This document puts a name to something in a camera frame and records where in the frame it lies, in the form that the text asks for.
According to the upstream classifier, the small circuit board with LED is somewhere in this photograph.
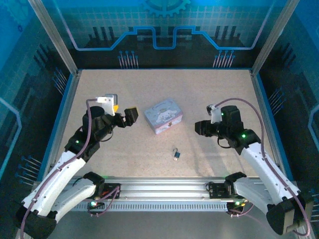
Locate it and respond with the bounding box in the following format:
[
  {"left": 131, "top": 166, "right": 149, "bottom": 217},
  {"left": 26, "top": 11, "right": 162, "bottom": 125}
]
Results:
[
  {"left": 87, "top": 199, "right": 105, "bottom": 210},
  {"left": 226, "top": 200, "right": 250, "bottom": 211}
]

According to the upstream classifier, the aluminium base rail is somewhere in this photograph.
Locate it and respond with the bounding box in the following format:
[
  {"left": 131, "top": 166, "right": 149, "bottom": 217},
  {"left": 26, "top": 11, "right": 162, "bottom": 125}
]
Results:
[{"left": 31, "top": 176, "right": 300, "bottom": 204}]

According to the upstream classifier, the slotted grey cable duct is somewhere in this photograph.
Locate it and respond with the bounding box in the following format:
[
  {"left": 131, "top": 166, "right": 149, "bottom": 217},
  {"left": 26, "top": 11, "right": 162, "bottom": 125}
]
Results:
[{"left": 39, "top": 202, "right": 234, "bottom": 213}]

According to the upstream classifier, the aluminium frame post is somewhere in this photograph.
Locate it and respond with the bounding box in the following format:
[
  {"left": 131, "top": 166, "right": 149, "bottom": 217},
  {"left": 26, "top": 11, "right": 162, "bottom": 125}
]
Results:
[
  {"left": 251, "top": 0, "right": 301, "bottom": 75},
  {"left": 27, "top": 0, "right": 81, "bottom": 75}
]

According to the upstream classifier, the aluminium table side rail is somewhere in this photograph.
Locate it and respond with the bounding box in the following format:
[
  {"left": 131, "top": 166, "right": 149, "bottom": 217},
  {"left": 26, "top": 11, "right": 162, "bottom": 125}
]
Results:
[
  {"left": 41, "top": 69, "right": 83, "bottom": 181},
  {"left": 250, "top": 69, "right": 292, "bottom": 180}
]

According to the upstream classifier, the pastel cartoon tin box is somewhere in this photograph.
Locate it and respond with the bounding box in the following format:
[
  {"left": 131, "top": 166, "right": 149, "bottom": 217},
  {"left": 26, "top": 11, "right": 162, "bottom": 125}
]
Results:
[{"left": 144, "top": 97, "right": 184, "bottom": 135}]

